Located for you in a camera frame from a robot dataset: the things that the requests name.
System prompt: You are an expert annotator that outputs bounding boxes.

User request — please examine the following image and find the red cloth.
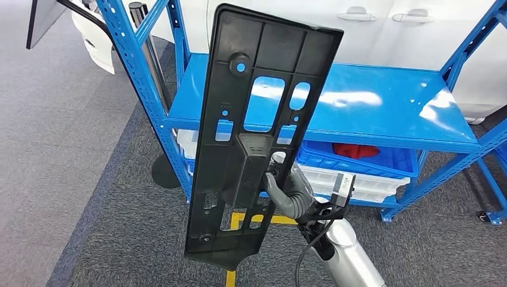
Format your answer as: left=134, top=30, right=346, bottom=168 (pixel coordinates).
left=332, top=142, right=381, bottom=160

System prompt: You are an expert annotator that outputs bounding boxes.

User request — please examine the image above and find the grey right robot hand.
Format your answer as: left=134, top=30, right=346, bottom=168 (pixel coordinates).
left=262, top=152, right=317, bottom=221

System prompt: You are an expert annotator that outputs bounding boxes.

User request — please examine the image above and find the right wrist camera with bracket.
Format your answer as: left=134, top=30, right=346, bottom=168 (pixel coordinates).
left=295, top=172, right=356, bottom=227

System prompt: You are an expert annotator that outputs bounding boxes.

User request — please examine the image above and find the blue shelf rack on casters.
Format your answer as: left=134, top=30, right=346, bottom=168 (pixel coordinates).
left=475, top=141, right=507, bottom=227

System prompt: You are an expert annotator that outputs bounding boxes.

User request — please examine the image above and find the black plastic mounting plate part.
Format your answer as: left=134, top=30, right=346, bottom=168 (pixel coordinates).
left=184, top=3, right=344, bottom=272

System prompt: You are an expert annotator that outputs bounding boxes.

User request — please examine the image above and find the white car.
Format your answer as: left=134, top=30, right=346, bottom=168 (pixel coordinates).
left=71, top=0, right=507, bottom=126

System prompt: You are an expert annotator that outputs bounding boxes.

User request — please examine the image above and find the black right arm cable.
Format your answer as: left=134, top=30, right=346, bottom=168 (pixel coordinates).
left=295, top=219, right=335, bottom=287

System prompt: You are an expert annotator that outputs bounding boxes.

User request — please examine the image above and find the blue metal shelf rack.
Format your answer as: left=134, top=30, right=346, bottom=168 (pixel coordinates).
left=94, top=0, right=507, bottom=225

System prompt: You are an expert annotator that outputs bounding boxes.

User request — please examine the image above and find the chrome stanchion post, black base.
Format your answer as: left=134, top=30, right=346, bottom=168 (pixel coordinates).
left=128, top=2, right=182, bottom=190

